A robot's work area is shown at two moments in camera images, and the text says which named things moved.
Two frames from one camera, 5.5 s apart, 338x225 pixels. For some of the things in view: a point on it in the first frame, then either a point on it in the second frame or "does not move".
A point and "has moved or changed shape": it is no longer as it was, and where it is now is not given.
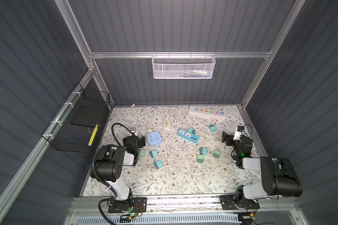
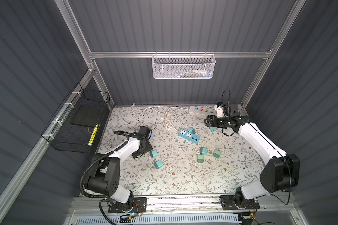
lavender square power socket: (154, 138) has moved or changed shape
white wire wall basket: (183, 66) does not move
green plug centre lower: (200, 158) does not move
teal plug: (158, 164) does not move
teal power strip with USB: (188, 135) does not move
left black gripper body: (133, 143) -> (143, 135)
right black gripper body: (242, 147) -> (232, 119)
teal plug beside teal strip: (192, 131) does not move
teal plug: (154, 153) does not move
